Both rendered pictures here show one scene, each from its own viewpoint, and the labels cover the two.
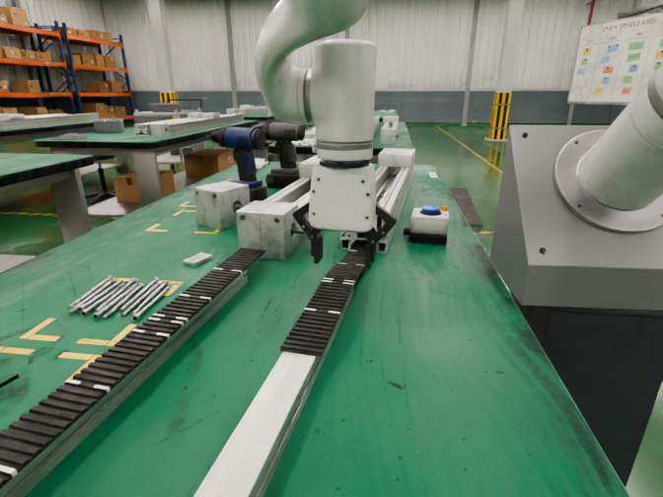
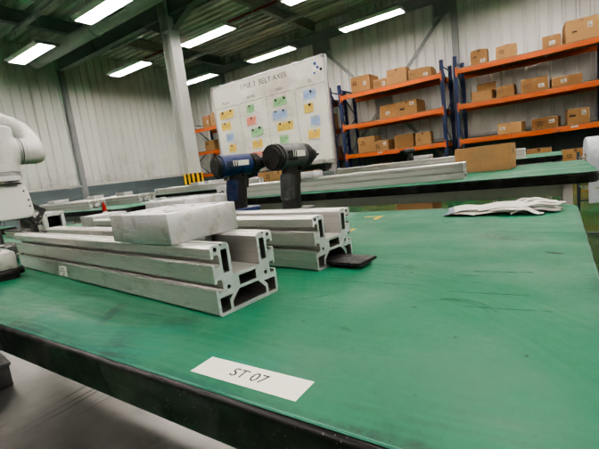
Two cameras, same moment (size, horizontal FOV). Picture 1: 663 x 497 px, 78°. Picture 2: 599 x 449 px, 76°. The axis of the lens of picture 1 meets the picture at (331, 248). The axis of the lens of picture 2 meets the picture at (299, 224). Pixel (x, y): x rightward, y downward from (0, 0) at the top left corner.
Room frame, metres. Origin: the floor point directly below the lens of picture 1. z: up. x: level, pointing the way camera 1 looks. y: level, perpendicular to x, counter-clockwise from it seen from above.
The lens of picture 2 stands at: (1.86, -0.65, 0.94)
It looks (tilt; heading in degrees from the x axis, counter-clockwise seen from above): 8 degrees down; 117
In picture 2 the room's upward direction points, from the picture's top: 7 degrees counter-clockwise
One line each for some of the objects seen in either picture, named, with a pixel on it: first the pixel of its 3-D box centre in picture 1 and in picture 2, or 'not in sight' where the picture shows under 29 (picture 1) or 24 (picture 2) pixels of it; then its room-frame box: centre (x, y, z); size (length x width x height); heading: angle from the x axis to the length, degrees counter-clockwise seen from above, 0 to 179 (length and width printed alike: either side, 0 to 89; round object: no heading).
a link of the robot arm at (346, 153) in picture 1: (342, 150); (4, 178); (0.63, -0.02, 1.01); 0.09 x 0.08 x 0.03; 76
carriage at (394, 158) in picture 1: (397, 161); (174, 231); (1.44, -0.23, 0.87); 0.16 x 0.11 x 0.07; 166
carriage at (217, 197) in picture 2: (325, 171); (187, 212); (1.24, 0.02, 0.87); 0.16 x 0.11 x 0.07; 166
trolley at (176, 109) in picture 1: (175, 138); not in sight; (5.86, 2.15, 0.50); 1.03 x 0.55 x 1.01; 177
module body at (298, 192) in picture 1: (325, 186); (191, 232); (1.24, 0.02, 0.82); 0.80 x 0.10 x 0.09; 166
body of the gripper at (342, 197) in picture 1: (343, 191); (9, 200); (0.63, -0.02, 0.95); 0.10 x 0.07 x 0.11; 76
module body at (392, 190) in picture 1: (387, 190); (107, 254); (1.20, -0.17, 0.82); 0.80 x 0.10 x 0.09; 166
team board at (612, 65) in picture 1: (613, 103); not in sight; (5.64, -3.63, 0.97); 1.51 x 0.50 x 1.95; 12
